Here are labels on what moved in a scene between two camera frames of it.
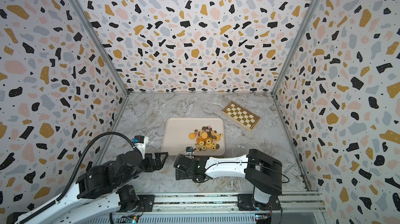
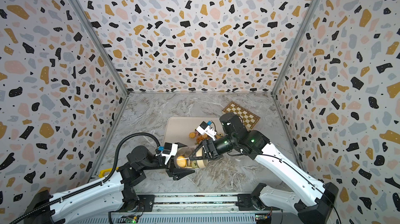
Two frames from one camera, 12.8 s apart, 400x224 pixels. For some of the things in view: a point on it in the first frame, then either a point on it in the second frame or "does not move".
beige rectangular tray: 175,132 does not move
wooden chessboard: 241,116 does not move
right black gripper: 180,175 → 211,154
